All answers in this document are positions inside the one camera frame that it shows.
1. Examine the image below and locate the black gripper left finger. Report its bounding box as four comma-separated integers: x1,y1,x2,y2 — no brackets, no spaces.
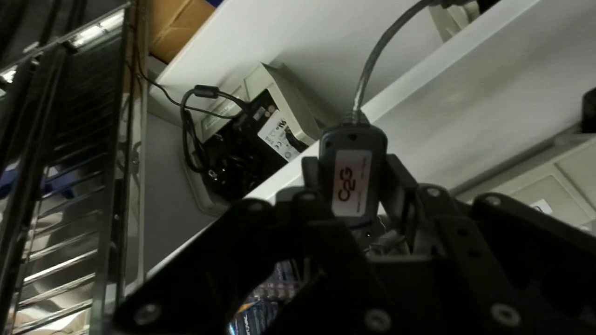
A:
111,191,324,335

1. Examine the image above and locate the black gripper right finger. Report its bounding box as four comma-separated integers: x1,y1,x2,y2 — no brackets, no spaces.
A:
415,184,596,335

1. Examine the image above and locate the cream box on middle shelf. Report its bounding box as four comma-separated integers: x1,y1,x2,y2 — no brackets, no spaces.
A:
458,134,596,232

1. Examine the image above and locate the brown cardboard box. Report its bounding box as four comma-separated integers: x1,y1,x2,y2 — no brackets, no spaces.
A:
149,0,214,63

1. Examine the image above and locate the pack of batteries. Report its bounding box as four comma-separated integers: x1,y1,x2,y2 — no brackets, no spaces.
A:
227,260,309,335

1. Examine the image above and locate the white metal shelf unit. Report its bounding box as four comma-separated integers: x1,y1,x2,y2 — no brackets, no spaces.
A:
122,0,596,299

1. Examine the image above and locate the metal server rack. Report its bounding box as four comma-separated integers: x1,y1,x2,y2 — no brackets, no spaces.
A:
0,0,147,335

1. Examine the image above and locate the cream box with black cables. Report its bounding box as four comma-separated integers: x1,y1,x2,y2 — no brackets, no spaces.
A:
178,63,339,216

